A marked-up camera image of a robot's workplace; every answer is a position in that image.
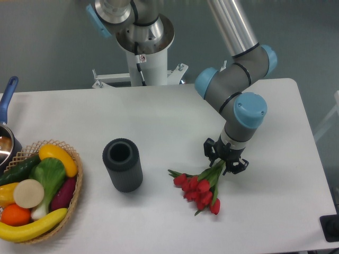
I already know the black device at edge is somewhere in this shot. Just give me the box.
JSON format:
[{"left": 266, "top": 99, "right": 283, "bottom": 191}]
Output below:
[{"left": 319, "top": 214, "right": 338, "bottom": 242}]

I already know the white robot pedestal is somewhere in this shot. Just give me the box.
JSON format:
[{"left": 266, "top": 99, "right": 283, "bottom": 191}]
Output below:
[{"left": 126, "top": 49, "right": 167, "bottom": 87}]

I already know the yellow banana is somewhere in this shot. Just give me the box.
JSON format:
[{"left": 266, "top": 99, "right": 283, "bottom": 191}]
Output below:
[{"left": 1, "top": 208, "right": 68, "bottom": 243}]

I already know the yellow squash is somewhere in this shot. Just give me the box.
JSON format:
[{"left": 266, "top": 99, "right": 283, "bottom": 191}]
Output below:
[{"left": 38, "top": 143, "right": 78, "bottom": 177}]

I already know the dark grey ribbed vase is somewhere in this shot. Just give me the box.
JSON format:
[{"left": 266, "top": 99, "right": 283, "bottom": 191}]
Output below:
[{"left": 102, "top": 138, "right": 143, "bottom": 193}]

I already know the blue handled saucepan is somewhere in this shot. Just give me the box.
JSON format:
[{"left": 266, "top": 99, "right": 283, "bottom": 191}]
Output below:
[{"left": 1, "top": 76, "right": 22, "bottom": 175}]

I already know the orange fruit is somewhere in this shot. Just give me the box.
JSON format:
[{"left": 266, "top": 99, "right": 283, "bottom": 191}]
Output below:
[{"left": 1, "top": 204, "right": 31, "bottom": 226}]

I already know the dark green cucumber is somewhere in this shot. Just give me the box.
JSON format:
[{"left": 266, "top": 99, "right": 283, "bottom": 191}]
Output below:
[{"left": 1, "top": 155, "right": 41, "bottom": 186}]

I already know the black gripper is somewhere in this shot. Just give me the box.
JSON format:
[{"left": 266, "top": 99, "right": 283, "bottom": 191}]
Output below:
[{"left": 203, "top": 138, "right": 249, "bottom": 176}]

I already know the green bok choy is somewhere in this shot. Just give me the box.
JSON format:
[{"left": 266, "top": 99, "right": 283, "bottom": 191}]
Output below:
[{"left": 29, "top": 158, "right": 66, "bottom": 221}]

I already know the woven wicker basket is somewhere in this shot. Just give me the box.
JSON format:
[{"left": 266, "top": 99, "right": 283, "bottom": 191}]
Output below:
[{"left": 5, "top": 140, "right": 83, "bottom": 244}]

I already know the white metal mounting frame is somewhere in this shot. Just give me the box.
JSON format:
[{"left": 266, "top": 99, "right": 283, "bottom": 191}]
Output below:
[{"left": 92, "top": 60, "right": 228, "bottom": 89}]

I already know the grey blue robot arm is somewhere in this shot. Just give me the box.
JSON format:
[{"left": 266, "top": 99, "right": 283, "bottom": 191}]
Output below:
[{"left": 86, "top": 1, "right": 277, "bottom": 174}]

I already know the beige round slice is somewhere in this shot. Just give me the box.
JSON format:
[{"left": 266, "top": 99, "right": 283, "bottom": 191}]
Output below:
[{"left": 13, "top": 179, "right": 44, "bottom": 208}]

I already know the purple sweet potato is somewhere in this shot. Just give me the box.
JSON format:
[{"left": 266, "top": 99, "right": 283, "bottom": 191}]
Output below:
[{"left": 50, "top": 177, "right": 76, "bottom": 211}]

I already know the red tulip bouquet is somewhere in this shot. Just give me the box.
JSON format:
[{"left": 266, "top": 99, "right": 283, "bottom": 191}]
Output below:
[{"left": 168, "top": 160, "right": 225, "bottom": 215}]

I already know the white frame at right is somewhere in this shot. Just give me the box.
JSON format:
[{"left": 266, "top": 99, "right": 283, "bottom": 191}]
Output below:
[{"left": 313, "top": 91, "right": 338, "bottom": 142}]

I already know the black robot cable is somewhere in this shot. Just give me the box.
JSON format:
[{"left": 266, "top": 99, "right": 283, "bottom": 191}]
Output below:
[{"left": 133, "top": 41, "right": 147, "bottom": 87}]

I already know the yellow bell pepper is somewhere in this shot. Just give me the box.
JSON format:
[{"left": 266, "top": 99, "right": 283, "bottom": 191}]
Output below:
[{"left": 0, "top": 183, "right": 19, "bottom": 207}]

